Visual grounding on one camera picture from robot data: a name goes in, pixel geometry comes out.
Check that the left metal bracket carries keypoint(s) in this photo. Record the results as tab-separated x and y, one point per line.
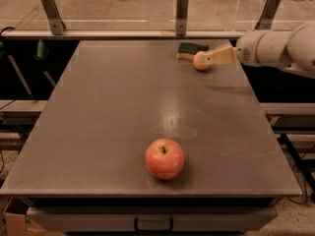
57	27

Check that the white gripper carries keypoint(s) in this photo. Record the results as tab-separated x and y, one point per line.
246	52

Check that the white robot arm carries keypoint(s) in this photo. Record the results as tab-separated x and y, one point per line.
288	51

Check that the orange fruit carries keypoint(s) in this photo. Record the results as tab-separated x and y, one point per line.
198	61

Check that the red apple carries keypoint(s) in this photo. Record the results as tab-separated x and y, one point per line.
165	158

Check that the clear barrier panel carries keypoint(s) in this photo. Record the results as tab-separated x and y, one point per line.
133	14

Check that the green and yellow sponge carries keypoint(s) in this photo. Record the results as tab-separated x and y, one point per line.
187	50

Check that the grey drawer with handle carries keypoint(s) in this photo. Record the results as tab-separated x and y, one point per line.
152	220

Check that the middle metal bracket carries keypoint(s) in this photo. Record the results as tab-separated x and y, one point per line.
181	17

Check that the metal bracket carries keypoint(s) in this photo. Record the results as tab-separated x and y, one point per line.
266	20
57	27
181	17

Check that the cardboard box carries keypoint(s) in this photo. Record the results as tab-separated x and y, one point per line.
18	224

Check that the right metal bracket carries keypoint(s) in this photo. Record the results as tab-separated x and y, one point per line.
266	20

